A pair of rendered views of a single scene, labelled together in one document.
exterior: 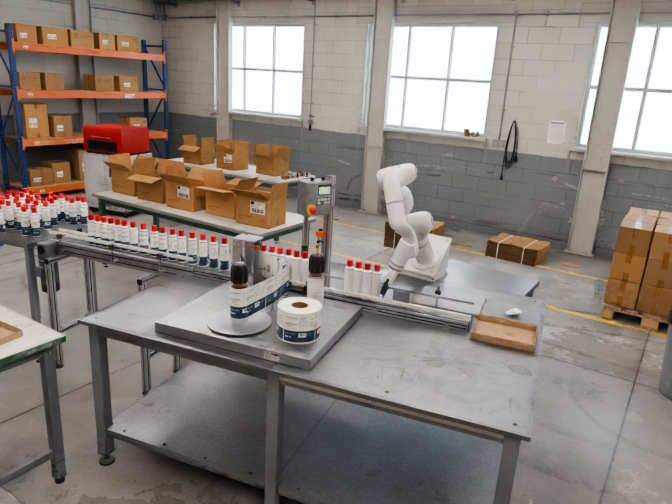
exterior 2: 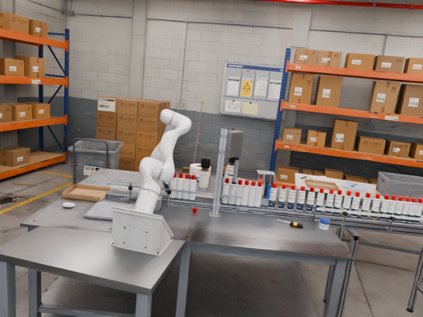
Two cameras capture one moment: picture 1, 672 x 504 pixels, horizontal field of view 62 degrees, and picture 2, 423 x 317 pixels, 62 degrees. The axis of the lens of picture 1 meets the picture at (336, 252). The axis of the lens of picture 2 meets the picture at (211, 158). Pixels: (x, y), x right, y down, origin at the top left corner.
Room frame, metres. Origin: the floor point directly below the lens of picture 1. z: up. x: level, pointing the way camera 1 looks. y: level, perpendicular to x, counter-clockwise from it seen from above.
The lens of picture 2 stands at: (5.46, -0.90, 1.80)
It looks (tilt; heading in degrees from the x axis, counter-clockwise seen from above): 12 degrees down; 160
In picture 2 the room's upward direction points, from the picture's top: 6 degrees clockwise
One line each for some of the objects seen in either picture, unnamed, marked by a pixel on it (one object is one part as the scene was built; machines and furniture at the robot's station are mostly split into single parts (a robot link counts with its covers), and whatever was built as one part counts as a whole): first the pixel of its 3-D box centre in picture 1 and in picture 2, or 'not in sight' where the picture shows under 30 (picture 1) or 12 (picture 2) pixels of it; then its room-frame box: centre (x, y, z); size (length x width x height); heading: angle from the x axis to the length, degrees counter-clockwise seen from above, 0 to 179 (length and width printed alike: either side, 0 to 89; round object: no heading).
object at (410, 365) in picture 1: (336, 310); (195, 202); (2.81, -0.02, 0.82); 2.10 x 1.50 x 0.02; 69
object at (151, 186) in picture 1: (156, 181); not in sight; (5.41, 1.79, 0.97); 0.44 x 0.38 x 0.37; 153
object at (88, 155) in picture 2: not in sight; (96, 166); (0.35, -0.72, 0.48); 0.89 x 0.63 x 0.96; 167
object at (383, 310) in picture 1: (322, 294); (209, 204); (2.95, 0.06, 0.85); 1.65 x 0.11 x 0.05; 69
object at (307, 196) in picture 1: (314, 197); (231, 143); (3.06, 0.13, 1.38); 0.17 x 0.10 x 0.19; 124
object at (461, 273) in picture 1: (449, 284); (111, 237); (3.36, -0.73, 0.81); 0.90 x 0.90 x 0.04; 58
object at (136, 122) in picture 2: not in sight; (133, 137); (-1.05, -0.04, 0.70); 1.20 x 0.82 x 1.39; 63
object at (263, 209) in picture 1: (262, 201); not in sight; (4.75, 0.66, 0.97); 0.51 x 0.39 x 0.37; 153
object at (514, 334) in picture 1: (504, 331); (87, 192); (2.59, -0.87, 0.85); 0.30 x 0.26 x 0.04; 69
